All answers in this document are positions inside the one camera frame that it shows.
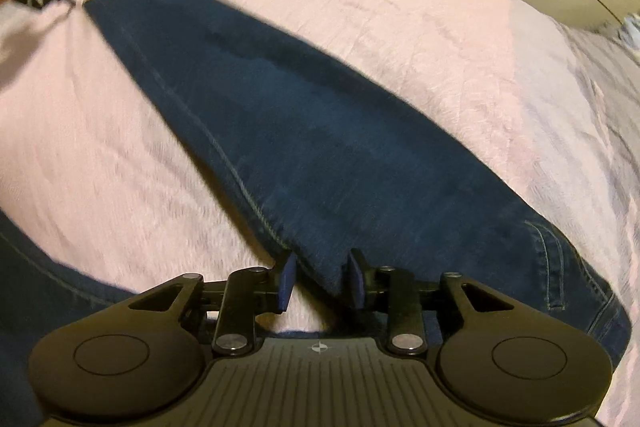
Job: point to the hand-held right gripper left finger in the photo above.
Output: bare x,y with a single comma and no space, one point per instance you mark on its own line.
287,282

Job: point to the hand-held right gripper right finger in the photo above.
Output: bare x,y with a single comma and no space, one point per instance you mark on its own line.
356,282

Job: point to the dark blue denim jeans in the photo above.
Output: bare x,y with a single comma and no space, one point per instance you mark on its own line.
300,132

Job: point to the bed with striped cover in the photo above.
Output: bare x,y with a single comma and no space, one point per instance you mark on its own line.
400,32

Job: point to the light blue cloth bundle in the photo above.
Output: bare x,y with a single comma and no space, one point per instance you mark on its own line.
631,27

